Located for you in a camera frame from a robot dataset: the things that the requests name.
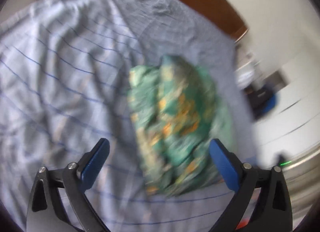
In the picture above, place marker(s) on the green landscape print jacket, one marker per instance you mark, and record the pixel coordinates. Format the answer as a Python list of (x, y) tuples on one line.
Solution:
[(176, 111)]

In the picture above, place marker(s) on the blue checked bed quilt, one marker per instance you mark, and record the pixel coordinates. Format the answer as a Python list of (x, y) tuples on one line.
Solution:
[(64, 80)]

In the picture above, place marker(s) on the white wardrobe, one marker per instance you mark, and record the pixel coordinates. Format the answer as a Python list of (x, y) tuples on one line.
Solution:
[(292, 127)]

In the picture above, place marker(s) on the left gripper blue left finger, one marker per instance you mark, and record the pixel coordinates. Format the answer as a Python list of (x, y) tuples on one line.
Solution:
[(46, 211)]

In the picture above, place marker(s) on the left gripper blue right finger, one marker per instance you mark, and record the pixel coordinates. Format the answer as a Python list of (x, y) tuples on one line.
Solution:
[(272, 211)]

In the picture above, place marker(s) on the white plastic bag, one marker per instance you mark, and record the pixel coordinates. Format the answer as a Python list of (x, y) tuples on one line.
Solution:
[(245, 75)]

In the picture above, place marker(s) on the black and blue jacket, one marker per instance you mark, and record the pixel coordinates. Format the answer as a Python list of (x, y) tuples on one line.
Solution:
[(261, 100)]

